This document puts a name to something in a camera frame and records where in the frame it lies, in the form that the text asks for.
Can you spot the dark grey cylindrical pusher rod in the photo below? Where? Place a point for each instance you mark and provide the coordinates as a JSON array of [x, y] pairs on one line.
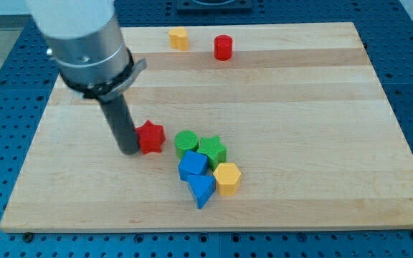
[[118, 116]]

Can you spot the red star block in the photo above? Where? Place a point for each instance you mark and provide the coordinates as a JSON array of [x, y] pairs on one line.
[[150, 137]]

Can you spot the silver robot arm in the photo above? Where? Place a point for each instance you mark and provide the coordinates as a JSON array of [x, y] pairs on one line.
[[86, 43]]

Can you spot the green star block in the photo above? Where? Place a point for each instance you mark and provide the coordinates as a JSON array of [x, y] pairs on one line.
[[214, 150]]

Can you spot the green cylinder block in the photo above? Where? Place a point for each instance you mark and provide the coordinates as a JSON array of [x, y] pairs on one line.
[[184, 141]]

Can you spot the blue cube block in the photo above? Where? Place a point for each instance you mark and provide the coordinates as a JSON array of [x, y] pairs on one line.
[[192, 163]]

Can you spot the yellow heart block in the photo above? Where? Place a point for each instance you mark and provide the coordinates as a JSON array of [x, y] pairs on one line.
[[178, 38]]

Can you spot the blue triangle block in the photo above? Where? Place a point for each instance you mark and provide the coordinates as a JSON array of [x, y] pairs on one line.
[[201, 188]]

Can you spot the red cylinder block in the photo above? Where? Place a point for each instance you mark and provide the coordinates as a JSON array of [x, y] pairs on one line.
[[223, 47]]

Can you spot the yellow hexagon block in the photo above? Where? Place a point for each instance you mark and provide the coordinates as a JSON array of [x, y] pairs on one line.
[[228, 179]]

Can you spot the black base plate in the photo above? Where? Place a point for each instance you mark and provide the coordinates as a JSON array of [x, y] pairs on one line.
[[213, 5]]

